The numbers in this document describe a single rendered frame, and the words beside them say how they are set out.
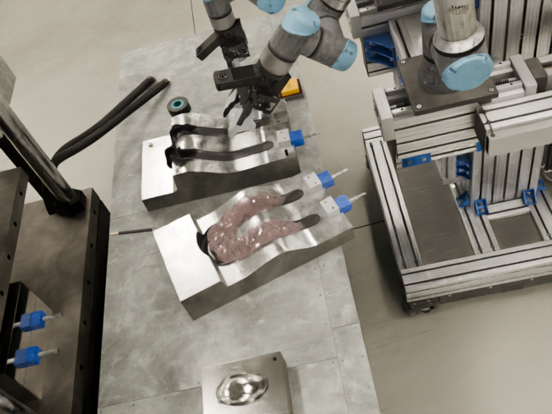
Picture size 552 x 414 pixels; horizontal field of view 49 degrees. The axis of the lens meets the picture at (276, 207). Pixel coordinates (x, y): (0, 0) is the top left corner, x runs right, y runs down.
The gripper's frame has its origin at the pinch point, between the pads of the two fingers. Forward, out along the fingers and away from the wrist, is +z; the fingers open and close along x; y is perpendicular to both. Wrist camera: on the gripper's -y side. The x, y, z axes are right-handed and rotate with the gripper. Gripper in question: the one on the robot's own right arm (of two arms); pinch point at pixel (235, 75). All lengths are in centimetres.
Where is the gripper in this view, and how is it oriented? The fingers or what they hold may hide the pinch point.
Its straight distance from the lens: 207.3
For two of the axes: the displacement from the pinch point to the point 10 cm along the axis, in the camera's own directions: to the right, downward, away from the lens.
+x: -1.2, -7.7, 6.3
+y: 9.7, -2.3, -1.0
